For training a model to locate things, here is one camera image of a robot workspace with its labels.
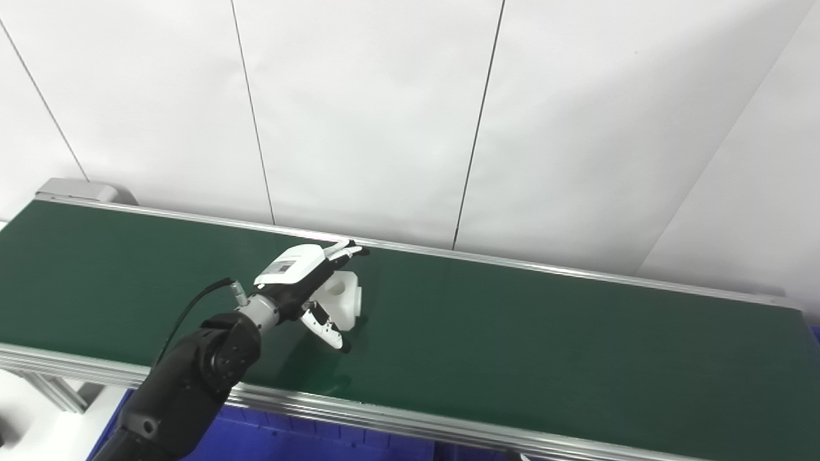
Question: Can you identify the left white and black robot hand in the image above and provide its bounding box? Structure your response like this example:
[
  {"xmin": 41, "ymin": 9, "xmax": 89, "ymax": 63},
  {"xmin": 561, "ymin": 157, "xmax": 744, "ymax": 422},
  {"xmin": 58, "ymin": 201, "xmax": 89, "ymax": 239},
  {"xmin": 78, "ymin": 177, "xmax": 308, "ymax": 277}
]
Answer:
[{"xmin": 254, "ymin": 240, "xmax": 370, "ymax": 353}]

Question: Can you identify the white plastic part with hole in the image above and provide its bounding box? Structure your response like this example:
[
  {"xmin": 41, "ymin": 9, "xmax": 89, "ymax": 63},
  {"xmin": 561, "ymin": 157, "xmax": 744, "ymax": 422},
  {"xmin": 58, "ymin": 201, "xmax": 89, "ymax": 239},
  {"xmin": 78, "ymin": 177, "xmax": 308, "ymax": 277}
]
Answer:
[{"xmin": 312, "ymin": 271, "xmax": 363, "ymax": 332}]

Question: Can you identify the green conveyor belt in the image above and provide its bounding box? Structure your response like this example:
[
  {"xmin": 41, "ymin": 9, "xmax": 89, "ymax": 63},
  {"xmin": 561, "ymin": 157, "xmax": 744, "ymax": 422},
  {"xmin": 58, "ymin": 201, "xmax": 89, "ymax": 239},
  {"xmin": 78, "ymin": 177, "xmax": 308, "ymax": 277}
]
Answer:
[
  {"xmin": 0, "ymin": 200, "xmax": 820, "ymax": 461},
  {"xmin": 0, "ymin": 192, "xmax": 820, "ymax": 461}
]

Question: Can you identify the aluminium conveyor leg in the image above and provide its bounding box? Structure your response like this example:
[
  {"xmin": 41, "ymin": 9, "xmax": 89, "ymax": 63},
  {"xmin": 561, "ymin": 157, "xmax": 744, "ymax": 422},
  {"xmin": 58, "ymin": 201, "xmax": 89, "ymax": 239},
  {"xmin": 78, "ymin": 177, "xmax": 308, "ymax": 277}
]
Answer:
[{"xmin": 18, "ymin": 370, "xmax": 88, "ymax": 414}]

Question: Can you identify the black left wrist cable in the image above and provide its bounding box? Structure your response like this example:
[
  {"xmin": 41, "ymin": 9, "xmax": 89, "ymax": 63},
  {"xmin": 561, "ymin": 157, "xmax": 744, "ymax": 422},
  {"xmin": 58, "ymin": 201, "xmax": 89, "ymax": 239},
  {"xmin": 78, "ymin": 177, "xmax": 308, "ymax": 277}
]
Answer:
[{"xmin": 154, "ymin": 277, "xmax": 249, "ymax": 369}]

